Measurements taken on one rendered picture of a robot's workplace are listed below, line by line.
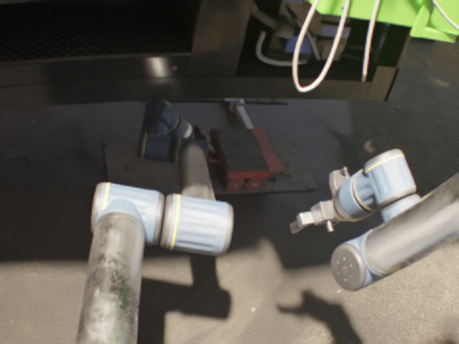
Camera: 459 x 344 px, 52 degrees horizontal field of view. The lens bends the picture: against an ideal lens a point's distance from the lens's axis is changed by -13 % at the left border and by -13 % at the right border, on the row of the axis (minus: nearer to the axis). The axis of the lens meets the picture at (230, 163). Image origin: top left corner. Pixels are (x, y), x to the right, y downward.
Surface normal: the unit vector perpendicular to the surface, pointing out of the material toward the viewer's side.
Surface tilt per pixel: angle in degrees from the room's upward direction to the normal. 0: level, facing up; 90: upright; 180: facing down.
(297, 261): 0
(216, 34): 90
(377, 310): 0
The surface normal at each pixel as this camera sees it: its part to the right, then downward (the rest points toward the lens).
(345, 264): -0.86, 0.17
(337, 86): 0.26, 0.69
